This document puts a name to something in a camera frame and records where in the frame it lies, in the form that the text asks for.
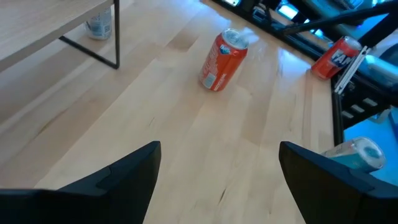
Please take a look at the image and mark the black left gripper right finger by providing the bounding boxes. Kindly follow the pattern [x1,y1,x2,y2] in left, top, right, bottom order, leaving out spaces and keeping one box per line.
[278,140,398,224]

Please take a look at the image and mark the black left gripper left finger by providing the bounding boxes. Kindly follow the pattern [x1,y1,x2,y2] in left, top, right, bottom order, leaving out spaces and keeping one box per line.
[0,140,162,224]

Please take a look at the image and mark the orange Fanta can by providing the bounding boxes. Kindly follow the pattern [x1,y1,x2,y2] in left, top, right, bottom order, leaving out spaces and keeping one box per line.
[198,27,249,93]
[310,35,363,81]

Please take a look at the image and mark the silver blue slim can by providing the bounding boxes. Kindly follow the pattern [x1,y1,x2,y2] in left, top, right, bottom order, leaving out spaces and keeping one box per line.
[83,6,113,41]

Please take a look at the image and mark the teal white slim can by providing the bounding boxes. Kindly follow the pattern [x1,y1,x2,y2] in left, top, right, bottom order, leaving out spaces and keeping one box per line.
[320,136,387,174]

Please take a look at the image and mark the black control box white labels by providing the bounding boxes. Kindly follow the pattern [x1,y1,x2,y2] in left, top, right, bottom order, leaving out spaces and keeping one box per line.
[337,83,394,129]

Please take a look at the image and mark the long aluminium bracket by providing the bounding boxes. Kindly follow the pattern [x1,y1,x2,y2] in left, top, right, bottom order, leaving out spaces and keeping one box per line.
[333,45,373,96]

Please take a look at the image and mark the wooden shelf black metal frame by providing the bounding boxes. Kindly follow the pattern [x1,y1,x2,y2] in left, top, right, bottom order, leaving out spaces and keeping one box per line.
[0,0,121,74]

